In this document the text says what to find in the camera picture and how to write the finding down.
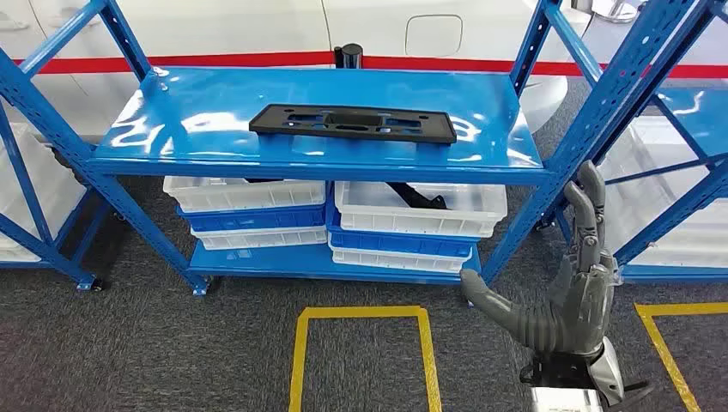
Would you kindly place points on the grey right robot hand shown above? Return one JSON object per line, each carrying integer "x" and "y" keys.
{"x": 574, "y": 318}

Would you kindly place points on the black plastic plate bracket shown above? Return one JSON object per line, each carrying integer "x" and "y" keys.
{"x": 273, "y": 122}

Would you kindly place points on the black plastic part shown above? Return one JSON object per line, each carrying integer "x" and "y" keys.
{"x": 418, "y": 198}

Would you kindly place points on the blue metal shelf rack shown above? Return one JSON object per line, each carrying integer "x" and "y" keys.
{"x": 699, "y": 113}
{"x": 28, "y": 193}
{"x": 199, "y": 142}

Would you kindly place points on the stacked white plastic bins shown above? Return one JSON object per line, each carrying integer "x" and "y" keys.
{"x": 51, "y": 187}
{"x": 699, "y": 239}

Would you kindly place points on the blue plastic bin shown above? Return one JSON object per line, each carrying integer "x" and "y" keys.
{"x": 398, "y": 243}
{"x": 256, "y": 219}

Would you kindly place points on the chrome chair base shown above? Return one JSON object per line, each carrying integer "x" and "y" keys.
{"x": 617, "y": 10}

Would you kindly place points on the red barrier belt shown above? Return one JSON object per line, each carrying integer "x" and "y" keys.
{"x": 227, "y": 59}

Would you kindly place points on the white car body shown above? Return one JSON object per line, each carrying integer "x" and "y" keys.
{"x": 227, "y": 23}

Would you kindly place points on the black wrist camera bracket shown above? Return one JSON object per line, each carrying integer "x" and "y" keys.
{"x": 557, "y": 372}

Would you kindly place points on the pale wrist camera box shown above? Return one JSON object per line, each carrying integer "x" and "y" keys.
{"x": 563, "y": 401}

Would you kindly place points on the black stanchion post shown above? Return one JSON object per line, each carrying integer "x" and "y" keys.
{"x": 350, "y": 56}

